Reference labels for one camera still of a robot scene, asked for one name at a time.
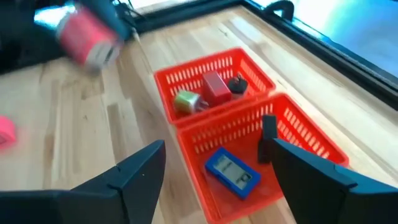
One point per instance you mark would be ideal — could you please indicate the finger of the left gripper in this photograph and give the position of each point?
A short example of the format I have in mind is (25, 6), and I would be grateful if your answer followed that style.
(31, 40)
(109, 15)

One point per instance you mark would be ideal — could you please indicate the black rectangular box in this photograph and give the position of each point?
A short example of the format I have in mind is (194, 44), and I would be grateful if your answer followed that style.
(268, 137)

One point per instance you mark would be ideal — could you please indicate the green USB charger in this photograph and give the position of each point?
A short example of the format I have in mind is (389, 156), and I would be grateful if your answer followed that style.
(188, 102)

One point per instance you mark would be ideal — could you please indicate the pink white USB charger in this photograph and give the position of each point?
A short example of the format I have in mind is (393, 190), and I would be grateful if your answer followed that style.
(87, 40)

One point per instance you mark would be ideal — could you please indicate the blue digital timer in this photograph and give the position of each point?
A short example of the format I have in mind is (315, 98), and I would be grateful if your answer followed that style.
(233, 172)

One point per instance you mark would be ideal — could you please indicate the red rectangular box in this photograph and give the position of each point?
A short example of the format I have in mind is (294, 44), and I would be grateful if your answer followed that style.
(216, 88)

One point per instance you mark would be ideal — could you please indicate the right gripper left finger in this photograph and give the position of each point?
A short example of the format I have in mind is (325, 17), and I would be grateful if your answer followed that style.
(118, 196)

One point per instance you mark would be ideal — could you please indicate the black frame clamp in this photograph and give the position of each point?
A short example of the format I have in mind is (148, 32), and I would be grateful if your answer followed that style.
(280, 6)

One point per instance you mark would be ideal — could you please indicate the pink dual-port charger cube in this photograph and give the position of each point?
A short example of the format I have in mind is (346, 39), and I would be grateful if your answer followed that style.
(6, 132)

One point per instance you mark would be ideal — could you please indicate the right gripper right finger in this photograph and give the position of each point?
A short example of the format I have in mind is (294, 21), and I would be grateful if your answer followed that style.
(317, 196)

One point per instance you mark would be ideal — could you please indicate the red plastic basket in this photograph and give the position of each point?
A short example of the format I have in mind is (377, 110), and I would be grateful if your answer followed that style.
(186, 74)
(217, 137)

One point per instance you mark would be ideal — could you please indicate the black aluminium table frame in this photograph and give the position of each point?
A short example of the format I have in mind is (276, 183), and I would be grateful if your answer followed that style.
(311, 40)

